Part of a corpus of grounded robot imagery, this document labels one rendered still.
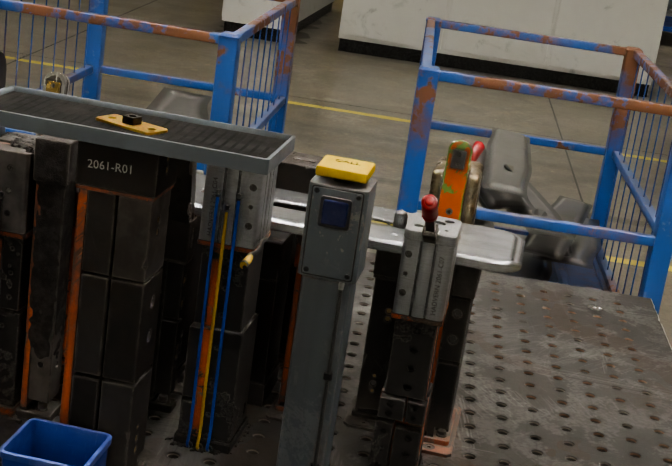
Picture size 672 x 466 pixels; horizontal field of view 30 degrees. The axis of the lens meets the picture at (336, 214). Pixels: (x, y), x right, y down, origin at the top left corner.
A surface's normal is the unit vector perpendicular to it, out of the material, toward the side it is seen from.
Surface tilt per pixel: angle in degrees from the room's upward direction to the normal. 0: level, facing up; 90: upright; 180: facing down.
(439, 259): 90
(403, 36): 90
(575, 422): 0
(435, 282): 90
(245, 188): 90
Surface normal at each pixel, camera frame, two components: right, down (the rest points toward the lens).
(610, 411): 0.14, -0.95
